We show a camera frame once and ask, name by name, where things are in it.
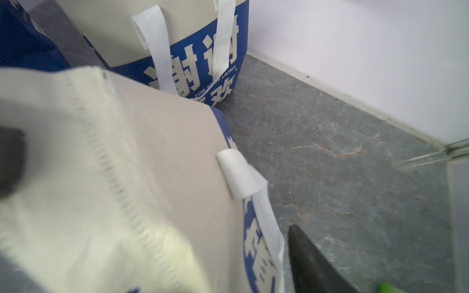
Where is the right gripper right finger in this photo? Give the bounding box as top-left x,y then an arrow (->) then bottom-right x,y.
288,225 -> 358,293

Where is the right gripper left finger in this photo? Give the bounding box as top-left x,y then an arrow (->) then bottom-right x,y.
1,126 -> 26,199

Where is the green and white takeout bag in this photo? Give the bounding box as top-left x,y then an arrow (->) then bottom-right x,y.
378,283 -> 406,293

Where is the blue beige takeout bag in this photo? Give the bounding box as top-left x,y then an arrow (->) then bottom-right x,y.
1,1 -> 70,72

